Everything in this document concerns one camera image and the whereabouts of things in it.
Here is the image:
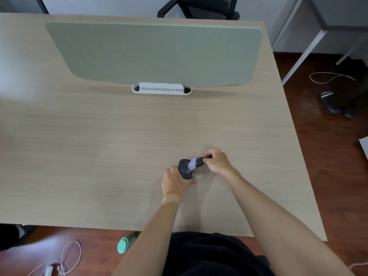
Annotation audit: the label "black object on floor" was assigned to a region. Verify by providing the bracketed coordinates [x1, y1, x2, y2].
[0, 224, 38, 252]

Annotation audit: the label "white divider bracket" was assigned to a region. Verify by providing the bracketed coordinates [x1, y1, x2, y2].
[131, 82, 192, 96]

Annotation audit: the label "white board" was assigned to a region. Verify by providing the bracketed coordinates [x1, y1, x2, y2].
[358, 136, 368, 161]

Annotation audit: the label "grey table with white legs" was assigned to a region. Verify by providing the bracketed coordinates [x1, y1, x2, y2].
[271, 0, 368, 86]

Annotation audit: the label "white floor cable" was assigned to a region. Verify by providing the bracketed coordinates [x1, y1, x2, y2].
[309, 72, 357, 84]

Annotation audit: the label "black brush with white bristles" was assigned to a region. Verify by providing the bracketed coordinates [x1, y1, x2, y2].
[186, 154, 213, 176]

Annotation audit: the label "black slipper with white stripes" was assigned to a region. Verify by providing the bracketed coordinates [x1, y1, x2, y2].
[320, 91, 341, 114]

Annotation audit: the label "person's left hand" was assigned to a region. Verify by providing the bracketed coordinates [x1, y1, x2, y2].
[161, 165, 197, 203]

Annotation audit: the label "teal bottle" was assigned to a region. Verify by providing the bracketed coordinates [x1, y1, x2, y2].
[117, 232, 139, 254]

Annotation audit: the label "person's right forearm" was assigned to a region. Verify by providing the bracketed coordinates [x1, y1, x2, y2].
[225, 169, 356, 276]

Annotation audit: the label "green desk divider panel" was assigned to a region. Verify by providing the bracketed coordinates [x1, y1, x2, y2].
[46, 22, 263, 87]

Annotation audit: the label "black framed mesh panel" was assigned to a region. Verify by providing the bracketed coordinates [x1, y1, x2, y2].
[0, 0, 49, 14]

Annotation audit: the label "person's left forearm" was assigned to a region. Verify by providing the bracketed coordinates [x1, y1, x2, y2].
[111, 194, 184, 276]

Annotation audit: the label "person's black shorts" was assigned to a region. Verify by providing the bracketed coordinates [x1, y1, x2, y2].
[162, 231, 276, 276]

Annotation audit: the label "white cable with adapter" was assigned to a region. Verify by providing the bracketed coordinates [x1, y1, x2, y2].
[27, 240, 82, 276]

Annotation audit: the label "pinkish white cord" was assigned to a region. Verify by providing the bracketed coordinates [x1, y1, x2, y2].
[349, 261, 368, 272]

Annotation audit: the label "black mesh office chair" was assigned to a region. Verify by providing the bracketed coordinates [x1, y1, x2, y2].
[157, 0, 240, 20]

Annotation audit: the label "black computer mouse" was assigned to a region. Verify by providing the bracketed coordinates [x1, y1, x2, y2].
[178, 159, 196, 180]

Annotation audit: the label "person's right hand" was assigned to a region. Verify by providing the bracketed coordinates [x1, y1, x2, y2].
[202, 148, 241, 181]

